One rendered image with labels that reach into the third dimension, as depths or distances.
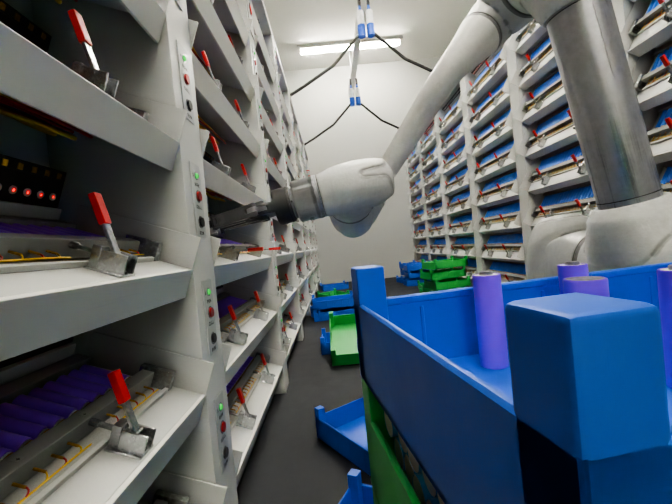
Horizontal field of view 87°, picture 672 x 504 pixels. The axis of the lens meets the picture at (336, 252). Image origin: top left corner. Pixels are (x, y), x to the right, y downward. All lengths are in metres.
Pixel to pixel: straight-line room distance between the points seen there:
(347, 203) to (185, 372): 0.41
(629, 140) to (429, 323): 0.64
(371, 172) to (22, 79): 0.52
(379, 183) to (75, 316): 0.53
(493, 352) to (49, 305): 0.33
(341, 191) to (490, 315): 0.49
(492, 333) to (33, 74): 0.40
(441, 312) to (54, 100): 0.37
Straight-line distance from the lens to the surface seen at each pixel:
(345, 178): 0.71
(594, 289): 0.20
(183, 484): 0.69
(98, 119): 0.46
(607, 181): 0.85
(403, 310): 0.27
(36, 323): 0.35
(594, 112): 0.84
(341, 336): 1.71
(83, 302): 0.38
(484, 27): 0.95
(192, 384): 0.62
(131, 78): 0.68
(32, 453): 0.45
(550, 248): 0.97
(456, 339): 0.29
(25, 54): 0.39
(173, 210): 0.60
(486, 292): 0.26
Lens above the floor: 0.50
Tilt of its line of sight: 1 degrees down
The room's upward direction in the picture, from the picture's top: 6 degrees counter-clockwise
